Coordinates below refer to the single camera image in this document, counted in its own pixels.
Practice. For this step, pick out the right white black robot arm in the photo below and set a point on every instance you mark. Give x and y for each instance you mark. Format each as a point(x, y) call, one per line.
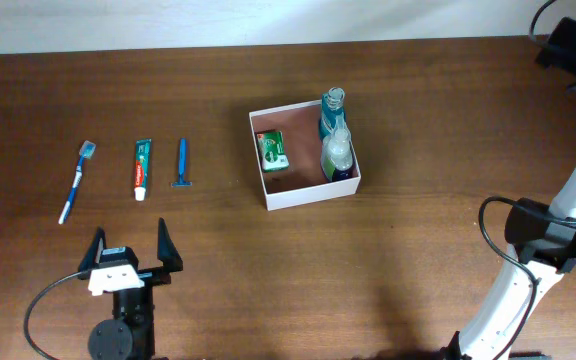
point(541, 248)

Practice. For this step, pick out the blue white toothbrush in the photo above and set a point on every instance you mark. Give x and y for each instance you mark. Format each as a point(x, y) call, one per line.
point(86, 152)

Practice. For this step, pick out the clear blue spray bottle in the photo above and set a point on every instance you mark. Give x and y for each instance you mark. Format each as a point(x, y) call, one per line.
point(337, 160)

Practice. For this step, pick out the blue disposable razor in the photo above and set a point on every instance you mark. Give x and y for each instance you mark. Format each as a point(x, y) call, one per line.
point(182, 164)

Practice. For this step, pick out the white cardboard box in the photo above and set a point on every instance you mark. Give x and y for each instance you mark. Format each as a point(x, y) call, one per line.
point(303, 182)

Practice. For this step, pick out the teal mouthwash bottle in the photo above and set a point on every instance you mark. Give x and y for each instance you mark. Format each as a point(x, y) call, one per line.
point(332, 106)

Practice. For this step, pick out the green soap packet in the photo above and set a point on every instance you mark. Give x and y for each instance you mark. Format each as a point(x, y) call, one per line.
point(272, 151)

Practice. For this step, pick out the green red toothpaste tube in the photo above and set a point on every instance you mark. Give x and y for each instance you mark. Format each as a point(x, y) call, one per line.
point(142, 155)

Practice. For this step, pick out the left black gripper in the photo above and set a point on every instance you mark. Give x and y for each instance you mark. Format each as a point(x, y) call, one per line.
point(167, 254)

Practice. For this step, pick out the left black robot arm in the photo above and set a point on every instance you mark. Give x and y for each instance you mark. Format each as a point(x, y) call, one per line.
point(129, 333)

